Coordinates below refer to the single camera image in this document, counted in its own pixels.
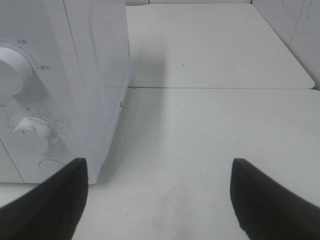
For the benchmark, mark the white timer knob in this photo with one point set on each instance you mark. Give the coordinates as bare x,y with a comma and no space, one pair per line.
32,135

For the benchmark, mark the white upper power knob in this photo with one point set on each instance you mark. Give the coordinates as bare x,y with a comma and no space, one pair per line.
15,71

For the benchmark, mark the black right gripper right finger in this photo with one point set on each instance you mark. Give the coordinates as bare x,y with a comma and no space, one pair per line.
266,210

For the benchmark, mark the white microwave oven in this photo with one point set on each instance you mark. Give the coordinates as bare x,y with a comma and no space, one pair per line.
79,51

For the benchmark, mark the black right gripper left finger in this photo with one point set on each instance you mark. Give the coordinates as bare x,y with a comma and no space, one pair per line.
50,211

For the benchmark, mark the round door release button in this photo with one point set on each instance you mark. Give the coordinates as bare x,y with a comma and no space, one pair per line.
49,167

